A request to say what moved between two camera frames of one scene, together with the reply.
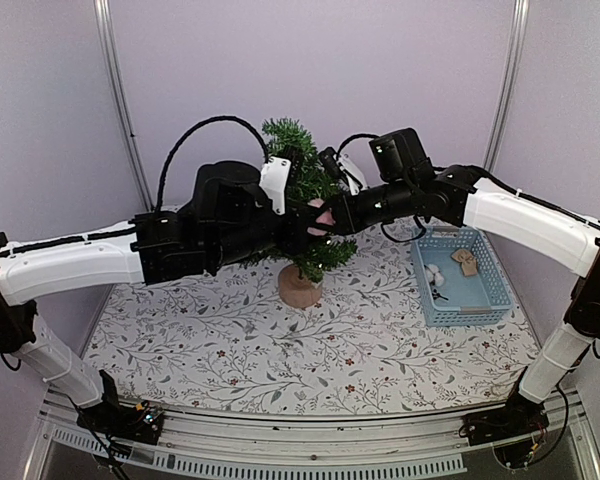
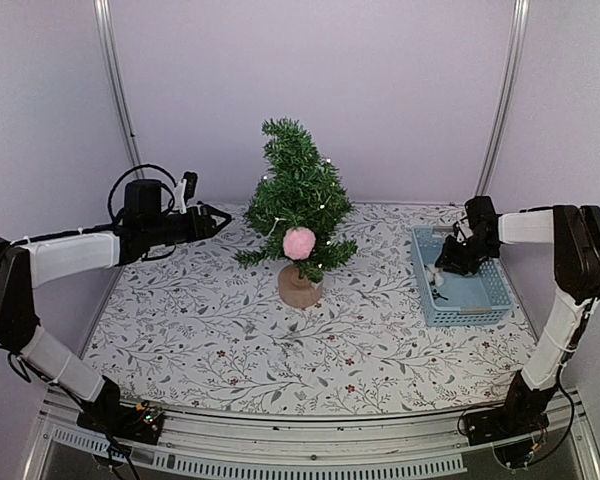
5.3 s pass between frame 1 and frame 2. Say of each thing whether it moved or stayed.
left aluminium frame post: stayed
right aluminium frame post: stayed
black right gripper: moved
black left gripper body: moved
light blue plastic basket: stayed
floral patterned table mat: stayed
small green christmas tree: stayed
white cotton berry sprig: stayed
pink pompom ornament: moved
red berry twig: stayed
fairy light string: moved
